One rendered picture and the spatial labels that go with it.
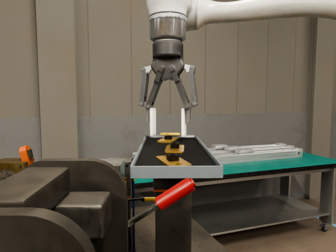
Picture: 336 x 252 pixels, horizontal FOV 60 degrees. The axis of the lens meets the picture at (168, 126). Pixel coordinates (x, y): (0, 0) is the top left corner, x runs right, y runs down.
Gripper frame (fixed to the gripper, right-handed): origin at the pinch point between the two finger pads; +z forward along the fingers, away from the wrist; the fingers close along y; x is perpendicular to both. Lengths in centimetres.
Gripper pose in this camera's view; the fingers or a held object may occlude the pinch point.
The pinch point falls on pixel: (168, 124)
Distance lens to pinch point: 72.9
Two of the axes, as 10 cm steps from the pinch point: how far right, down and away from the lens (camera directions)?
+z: 0.0, 10.0, 0.9
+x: -2.4, 0.9, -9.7
